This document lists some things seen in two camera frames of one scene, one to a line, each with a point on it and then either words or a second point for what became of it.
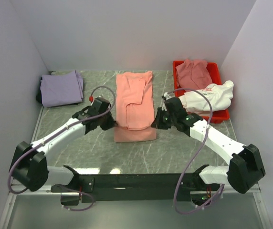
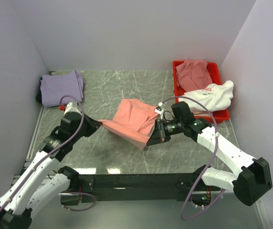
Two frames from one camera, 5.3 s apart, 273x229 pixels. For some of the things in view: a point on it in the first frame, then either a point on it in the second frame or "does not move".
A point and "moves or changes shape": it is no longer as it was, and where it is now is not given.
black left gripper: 110,124 → 93,125
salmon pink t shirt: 135,109 moves or changes shape
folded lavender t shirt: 57,89 does not move
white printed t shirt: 220,95 does not move
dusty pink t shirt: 193,74 does not move
